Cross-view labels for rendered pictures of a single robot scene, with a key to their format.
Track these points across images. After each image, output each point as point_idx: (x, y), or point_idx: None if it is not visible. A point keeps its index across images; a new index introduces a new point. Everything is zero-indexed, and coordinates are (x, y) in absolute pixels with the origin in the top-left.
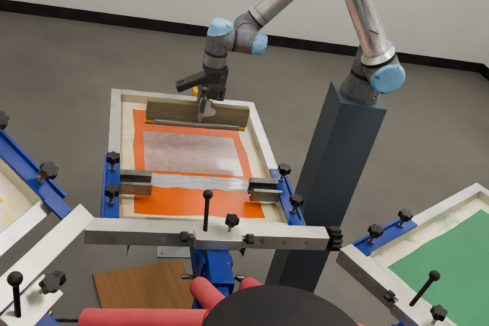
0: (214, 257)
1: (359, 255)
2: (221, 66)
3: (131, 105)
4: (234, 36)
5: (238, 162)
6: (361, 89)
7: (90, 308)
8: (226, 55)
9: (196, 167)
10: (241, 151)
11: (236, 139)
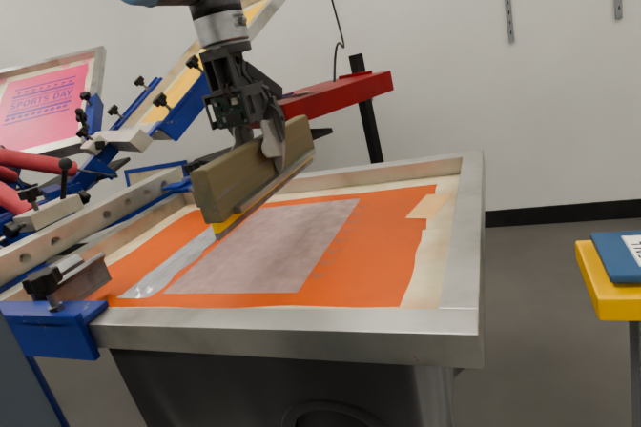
0: None
1: None
2: (199, 43)
3: (450, 181)
4: None
5: (203, 291)
6: None
7: (72, 162)
8: (195, 17)
9: (232, 244)
10: (235, 301)
11: (288, 298)
